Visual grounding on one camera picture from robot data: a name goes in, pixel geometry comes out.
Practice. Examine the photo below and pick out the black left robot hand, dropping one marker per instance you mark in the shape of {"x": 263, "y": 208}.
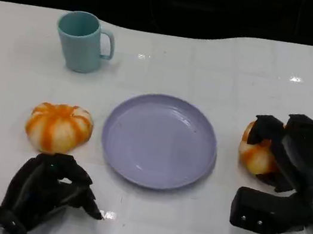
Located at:
{"x": 34, "y": 189}

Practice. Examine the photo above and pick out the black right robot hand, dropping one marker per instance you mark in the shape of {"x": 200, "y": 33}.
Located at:
{"x": 307, "y": 155}

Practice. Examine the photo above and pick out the orange white toy bread roll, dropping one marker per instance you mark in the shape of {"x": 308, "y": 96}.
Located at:
{"x": 57, "y": 129}
{"x": 253, "y": 158}

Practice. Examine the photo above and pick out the lilac plate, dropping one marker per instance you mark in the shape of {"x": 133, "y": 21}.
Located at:
{"x": 159, "y": 143}

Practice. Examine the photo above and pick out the pale green mug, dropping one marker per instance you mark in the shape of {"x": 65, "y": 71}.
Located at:
{"x": 79, "y": 47}

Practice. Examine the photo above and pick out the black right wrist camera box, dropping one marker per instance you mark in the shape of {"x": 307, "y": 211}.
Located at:
{"x": 255, "y": 207}

